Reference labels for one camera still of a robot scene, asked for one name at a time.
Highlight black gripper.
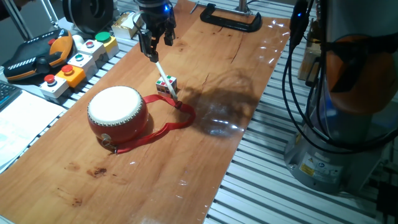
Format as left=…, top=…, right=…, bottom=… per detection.
left=136, top=0, right=177, bottom=63

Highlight wood grain table mat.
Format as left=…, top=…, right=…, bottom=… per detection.
left=0, top=0, right=292, bottom=224

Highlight red drum strap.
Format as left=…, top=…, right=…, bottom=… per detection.
left=115, top=94, right=197, bottom=155

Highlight white drumstick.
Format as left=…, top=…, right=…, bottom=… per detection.
left=154, top=60, right=178, bottom=101

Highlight grey metal frame bar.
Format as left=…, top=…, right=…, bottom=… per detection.
left=2, top=0, right=34, bottom=40
left=40, top=0, right=60, bottom=29

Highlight white paper sheets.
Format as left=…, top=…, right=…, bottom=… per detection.
left=0, top=90, right=67, bottom=174

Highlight rubik's cube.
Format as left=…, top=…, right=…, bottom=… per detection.
left=155, top=75, right=178, bottom=99

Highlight black orange teach pendant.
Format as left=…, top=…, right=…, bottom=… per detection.
left=2, top=28, right=74, bottom=82

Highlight white box small red button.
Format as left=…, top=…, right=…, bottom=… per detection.
left=76, top=39, right=108, bottom=68

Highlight black round spool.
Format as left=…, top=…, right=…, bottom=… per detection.
left=62, top=0, right=114, bottom=35

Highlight black keyboard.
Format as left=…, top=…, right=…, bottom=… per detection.
left=0, top=81, right=22, bottom=111

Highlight black c-clamp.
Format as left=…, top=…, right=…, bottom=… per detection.
left=189, top=0, right=263, bottom=33

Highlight red drum white skin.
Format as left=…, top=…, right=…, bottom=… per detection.
left=86, top=85, right=150, bottom=146

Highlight gold cardboard box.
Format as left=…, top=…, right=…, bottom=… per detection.
left=111, top=11, right=144, bottom=40

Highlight white box red mushroom button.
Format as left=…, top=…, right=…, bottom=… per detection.
left=39, top=73, right=70, bottom=100

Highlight yellow box big green button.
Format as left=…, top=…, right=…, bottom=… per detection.
left=95, top=31, right=120, bottom=60

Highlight yellow box red button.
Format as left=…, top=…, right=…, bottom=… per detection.
left=55, top=64, right=86, bottom=88

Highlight white box small green button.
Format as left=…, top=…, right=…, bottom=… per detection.
left=67, top=52, right=99, bottom=80

